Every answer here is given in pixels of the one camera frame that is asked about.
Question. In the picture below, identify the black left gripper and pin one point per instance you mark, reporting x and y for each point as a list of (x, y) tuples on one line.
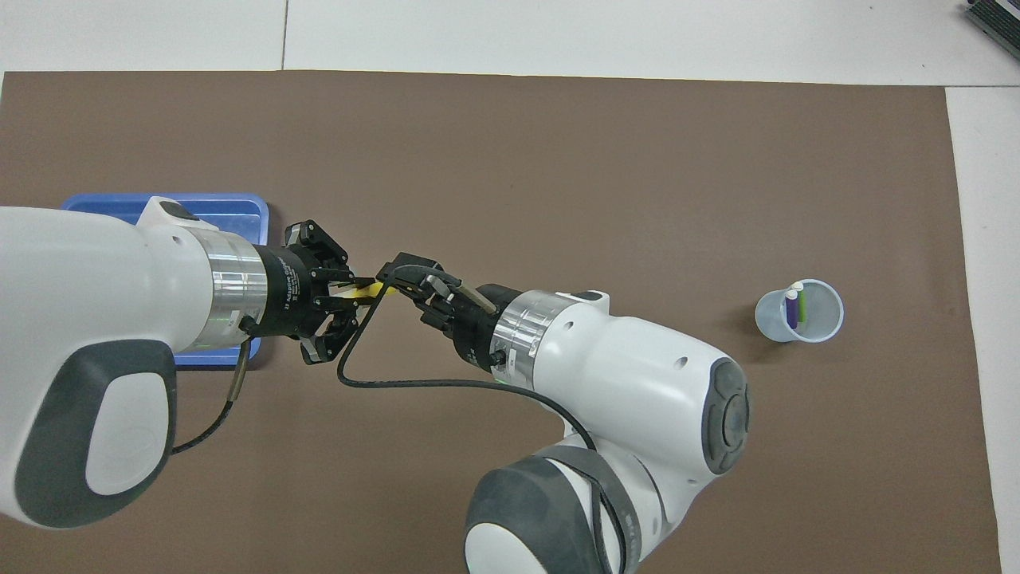
[(287, 291)]

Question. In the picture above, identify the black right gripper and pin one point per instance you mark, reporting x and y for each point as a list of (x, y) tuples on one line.
[(474, 327)]

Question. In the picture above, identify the yellow pen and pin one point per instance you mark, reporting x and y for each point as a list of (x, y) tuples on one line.
[(368, 292)]

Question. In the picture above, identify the purple pen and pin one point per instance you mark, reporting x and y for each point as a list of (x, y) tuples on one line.
[(791, 311)]

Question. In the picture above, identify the green pen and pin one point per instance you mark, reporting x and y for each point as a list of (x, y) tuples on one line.
[(802, 307)]

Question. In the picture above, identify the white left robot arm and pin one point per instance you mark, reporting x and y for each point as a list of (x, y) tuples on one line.
[(80, 303)]

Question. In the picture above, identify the blue plastic tray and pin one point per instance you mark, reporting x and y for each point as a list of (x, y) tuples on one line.
[(231, 209)]

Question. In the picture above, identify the brown table mat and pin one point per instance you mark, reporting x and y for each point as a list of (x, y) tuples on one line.
[(558, 159)]

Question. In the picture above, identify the translucent plastic cup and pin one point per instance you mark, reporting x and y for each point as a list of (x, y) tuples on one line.
[(825, 319)]

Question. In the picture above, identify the dark ribbed device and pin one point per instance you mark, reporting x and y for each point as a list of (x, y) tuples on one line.
[(996, 20)]

